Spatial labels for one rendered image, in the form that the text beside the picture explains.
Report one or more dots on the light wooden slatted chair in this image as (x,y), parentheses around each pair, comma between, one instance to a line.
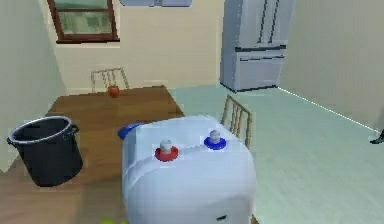
(237,118)
(110,78)

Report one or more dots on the blue round bowl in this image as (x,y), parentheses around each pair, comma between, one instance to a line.
(128,130)

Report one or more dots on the white box water heater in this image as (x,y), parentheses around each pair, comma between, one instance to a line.
(186,186)

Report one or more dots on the grey steel fridge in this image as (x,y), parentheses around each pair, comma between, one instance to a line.
(256,66)

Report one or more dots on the red apple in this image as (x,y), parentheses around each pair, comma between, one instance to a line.
(113,91)

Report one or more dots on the brown wooden dining table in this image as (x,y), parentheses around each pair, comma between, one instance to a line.
(93,120)

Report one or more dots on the yellow green small object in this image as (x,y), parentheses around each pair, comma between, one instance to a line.
(108,221)

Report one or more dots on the brown framed window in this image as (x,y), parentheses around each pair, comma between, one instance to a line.
(85,20)

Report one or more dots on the black cooking pot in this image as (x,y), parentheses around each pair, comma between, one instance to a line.
(50,156)

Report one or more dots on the black object at wall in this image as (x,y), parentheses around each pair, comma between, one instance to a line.
(378,138)

